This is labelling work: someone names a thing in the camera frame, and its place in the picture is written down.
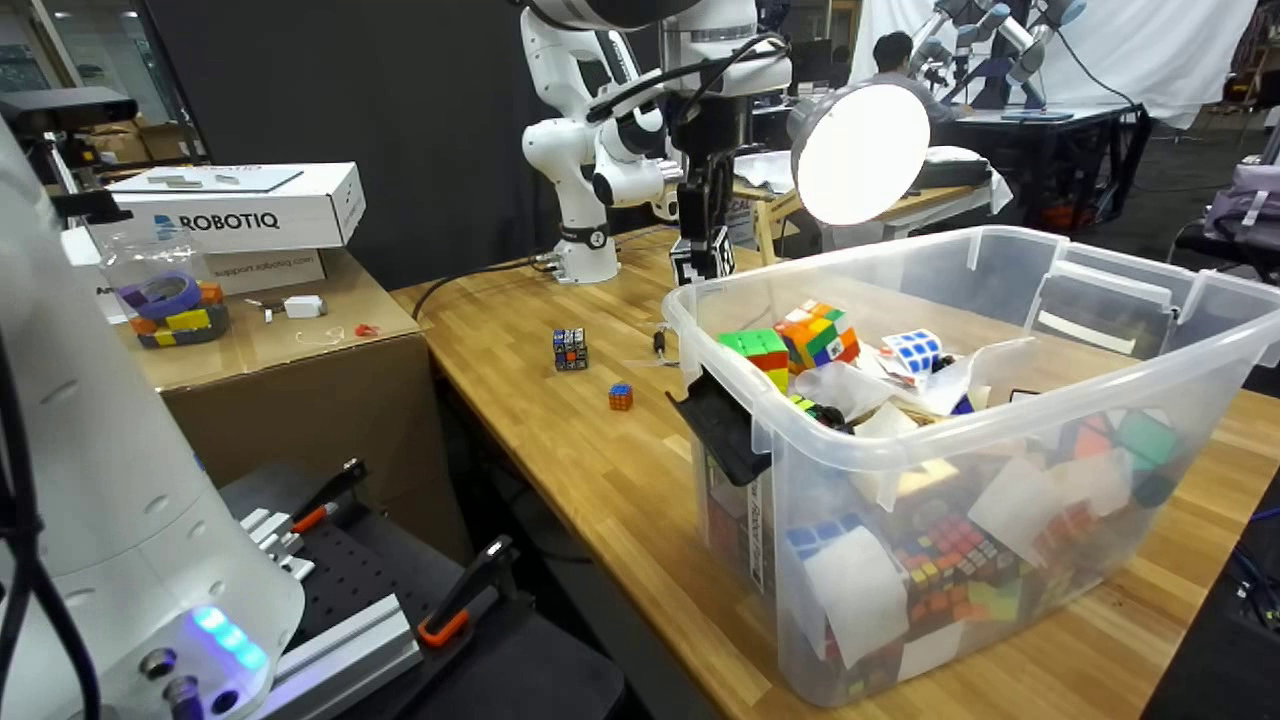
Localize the dark multicolour puzzle cube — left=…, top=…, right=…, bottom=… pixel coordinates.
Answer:
left=549, top=322, right=593, bottom=377

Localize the brown cardboard box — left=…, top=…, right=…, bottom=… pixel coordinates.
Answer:
left=113, top=247, right=473, bottom=565

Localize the clear tub of colourful blocks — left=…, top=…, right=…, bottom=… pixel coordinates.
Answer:
left=113, top=254, right=231, bottom=350

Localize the large white robot base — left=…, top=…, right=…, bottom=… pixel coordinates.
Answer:
left=0, top=91, right=308, bottom=720

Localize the stickerless multicolour puzzle cube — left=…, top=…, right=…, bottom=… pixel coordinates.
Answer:
left=777, top=298, right=864, bottom=377

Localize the white round disc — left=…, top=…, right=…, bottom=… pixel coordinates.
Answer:
left=791, top=77, right=936, bottom=232

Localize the black orange clamp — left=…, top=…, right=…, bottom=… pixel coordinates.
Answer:
left=273, top=455, right=372, bottom=545
left=411, top=531, right=520, bottom=654

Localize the white blue puzzle cube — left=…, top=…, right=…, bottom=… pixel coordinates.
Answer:
left=878, top=322, right=950, bottom=393

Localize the clear plastic storage container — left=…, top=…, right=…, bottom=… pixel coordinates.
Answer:
left=658, top=221, right=1280, bottom=711

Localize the clear plastic bag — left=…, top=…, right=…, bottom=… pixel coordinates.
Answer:
left=797, top=357, right=901, bottom=432

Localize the black multicolour Rubik's cube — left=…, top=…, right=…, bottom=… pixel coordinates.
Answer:
left=893, top=515, right=1032, bottom=632

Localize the flat white box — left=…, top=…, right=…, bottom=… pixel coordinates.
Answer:
left=194, top=247, right=329, bottom=296

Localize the teal green cube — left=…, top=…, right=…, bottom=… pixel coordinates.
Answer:
left=1113, top=412, right=1182, bottom=511

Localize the white Robotiq box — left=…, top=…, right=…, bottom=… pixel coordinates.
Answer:
left=104, top=159, right=372, bottom=260

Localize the white cloth sheet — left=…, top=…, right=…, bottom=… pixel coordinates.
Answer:
left=851, top=0, right=1257, bottom=133

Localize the green puzzle cube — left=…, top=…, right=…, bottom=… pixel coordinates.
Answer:
left=716, top=322, right=791, bottom=377

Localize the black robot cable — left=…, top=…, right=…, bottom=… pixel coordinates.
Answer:
left=585, top=33, right=791, bottom=126

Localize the black power cable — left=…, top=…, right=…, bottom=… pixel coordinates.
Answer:
left=407, top=253, right=557, bottom=322

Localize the black breadboard plate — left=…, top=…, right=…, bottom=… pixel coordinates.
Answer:
left=216, top=455, right=630, bottom=720

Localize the black container latch handle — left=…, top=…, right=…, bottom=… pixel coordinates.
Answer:
left=671, top=371, right=777, bottom=492

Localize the aluminium extrusion bar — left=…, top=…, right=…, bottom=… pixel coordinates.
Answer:
left=255, top=590, right=426, bottom=720

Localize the white paper card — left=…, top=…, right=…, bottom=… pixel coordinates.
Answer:
left=797, top=524, right=912, bottom=673

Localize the black draped table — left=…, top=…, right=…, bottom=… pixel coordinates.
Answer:
left=931, top=103, right=1155, bottom=242

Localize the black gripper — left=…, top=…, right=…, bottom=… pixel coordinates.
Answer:
left=668, top=83, right=750, bottom=286

